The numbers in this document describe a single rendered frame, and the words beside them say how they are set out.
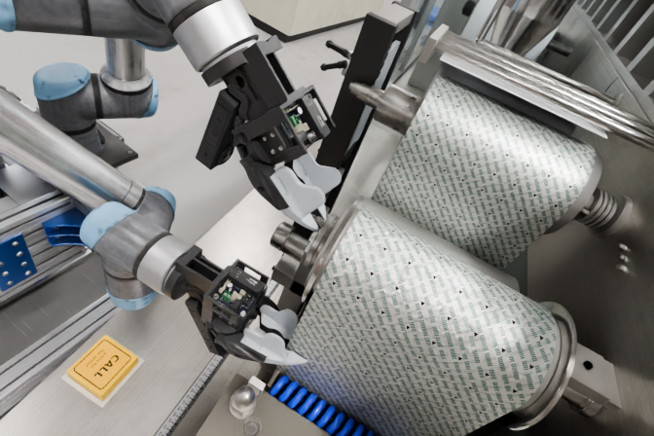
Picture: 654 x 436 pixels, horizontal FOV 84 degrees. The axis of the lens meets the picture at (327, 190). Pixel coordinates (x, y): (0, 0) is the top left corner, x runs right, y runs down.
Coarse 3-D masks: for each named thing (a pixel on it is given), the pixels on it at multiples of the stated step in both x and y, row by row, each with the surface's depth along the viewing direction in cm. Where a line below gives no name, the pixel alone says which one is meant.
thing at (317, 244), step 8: (336, 216) 44; (328, 224) 42; (336, 224) 43; (320, 232) 42; (328, 232) 42; (320, 240) 41; (312, 248) 42; (320, 248) 41; (312, 256) 42; (304, 264) 43; (312, 264) 42
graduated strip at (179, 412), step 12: (216, 360) 65; (204, 372) 63; (216, 372) 63; (192, 384) 61; (204, 384) 61; (192, 396) 60; (180, 408) 58; (168, 420) 57; (180, 420) 57; (156, 432) 55; (168, 432) 55
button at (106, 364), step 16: (96, 352) 58; (112, 352) 59; (128, 352) 60; (80, 368) 56; (96, 368) 57; (112, 368) 57; (128, 368) 58; (80, 384) 56; (96, 384) 55; (112, 384) 56
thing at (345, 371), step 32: (320, 320) 43; (320, 352) 47; (352, 352) 44; (320, 384) 52; (352, 384) 48; (384, 384) 45; (416, 384) 42; (352, 416) 52; (384, 416) 49; (416, 416) 45; (448, 416) 42; (480, 416) 40
